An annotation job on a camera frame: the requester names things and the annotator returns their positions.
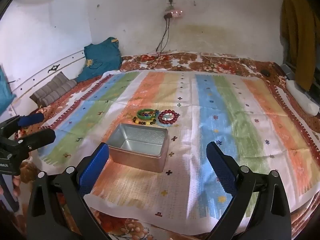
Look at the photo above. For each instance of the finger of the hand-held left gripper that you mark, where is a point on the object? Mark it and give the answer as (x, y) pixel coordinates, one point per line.
(32, 118)
(42, 136)

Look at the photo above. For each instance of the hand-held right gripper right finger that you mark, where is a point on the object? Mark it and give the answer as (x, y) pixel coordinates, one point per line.
(221, 172)

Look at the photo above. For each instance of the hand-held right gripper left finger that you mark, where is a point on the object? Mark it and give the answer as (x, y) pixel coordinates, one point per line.
(93, 170)

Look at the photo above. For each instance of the silver metal tin box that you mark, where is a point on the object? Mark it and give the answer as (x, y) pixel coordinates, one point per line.
(140, 142)

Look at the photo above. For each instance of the person's left hand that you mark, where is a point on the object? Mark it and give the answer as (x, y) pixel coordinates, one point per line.
(16, 182)

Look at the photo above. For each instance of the striped folded cloth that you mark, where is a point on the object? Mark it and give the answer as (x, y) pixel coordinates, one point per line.
(52, 90)

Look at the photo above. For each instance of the teal cloth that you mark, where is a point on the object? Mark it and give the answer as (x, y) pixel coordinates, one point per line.
(5, 90)

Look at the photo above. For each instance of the white bed board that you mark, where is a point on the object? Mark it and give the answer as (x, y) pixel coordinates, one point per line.
(37, 77)

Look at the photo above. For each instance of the striped colourful cloth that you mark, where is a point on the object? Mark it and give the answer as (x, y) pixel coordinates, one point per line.
(225, 120)

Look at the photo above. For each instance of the green bangle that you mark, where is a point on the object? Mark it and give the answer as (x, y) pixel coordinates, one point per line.
(140, 112)

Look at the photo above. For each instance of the teal garment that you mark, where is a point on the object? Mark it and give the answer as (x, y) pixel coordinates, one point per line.
(102, 55)

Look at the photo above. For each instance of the white bolster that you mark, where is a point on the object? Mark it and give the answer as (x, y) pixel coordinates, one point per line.
(300, 96)

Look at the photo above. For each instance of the grey object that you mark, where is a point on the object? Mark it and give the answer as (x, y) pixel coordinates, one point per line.
(287, 72)

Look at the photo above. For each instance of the mustard hanging garment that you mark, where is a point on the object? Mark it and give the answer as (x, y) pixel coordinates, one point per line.
(300, 30)

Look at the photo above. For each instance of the white power strip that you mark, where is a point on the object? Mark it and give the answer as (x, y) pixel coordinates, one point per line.
(175, 14)

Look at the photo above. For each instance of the wall socket with plug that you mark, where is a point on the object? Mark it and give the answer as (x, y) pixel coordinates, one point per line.
(170, 1)

